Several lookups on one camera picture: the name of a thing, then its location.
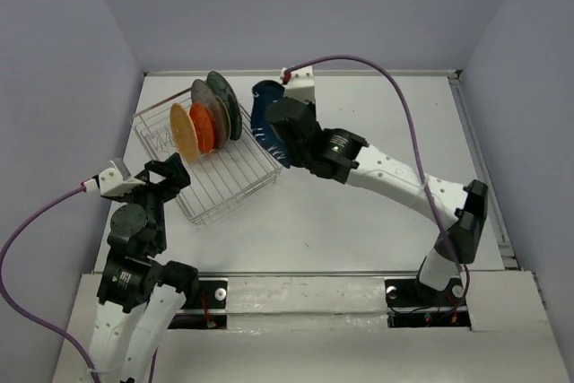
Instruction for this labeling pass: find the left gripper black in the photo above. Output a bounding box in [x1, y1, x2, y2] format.
[115, 150, 191, 249]

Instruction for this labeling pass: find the dark blue leaf dish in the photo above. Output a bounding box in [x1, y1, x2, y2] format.
[250, 80, 291, 169]

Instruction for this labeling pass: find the woven bamboo plate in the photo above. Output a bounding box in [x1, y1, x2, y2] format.
[170, 103, 199, 163]

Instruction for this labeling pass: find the orange plate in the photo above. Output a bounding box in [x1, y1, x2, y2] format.
[189, 103, 214, 153]

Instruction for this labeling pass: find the cream patterned small plate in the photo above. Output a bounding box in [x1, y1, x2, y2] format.
[222, 96, 240, 141]

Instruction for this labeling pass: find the teal glazed plate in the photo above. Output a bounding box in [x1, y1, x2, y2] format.
[206, 71, 243, 141]

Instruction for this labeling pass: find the grey deer plate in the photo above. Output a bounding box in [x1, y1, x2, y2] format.
[190, 79, 230, 150]

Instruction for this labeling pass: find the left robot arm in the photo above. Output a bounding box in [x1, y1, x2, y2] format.
[84, 153, 198, 382]

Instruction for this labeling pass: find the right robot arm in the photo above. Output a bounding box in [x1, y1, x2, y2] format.
[265, 98, 488, 304]

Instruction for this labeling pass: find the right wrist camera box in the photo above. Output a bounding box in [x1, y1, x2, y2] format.
[280, 66, 316, 104]

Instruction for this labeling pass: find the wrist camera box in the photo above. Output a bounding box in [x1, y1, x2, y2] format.
[280, 66, 316, 104]
[82, 159, 145, 198]

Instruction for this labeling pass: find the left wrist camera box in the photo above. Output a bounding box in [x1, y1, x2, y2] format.
[82, 159, 145, 198]

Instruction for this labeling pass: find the wire dish rack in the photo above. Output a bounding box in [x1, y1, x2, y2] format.
[132, 88, 283, 225]

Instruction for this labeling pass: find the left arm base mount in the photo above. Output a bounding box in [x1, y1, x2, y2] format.
[168, 278, 228, 330]

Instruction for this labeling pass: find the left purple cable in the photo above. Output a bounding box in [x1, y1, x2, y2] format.
[0, 180, 102, 375]

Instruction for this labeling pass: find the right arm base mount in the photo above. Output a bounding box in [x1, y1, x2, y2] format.
[385, 277, 471, 328]

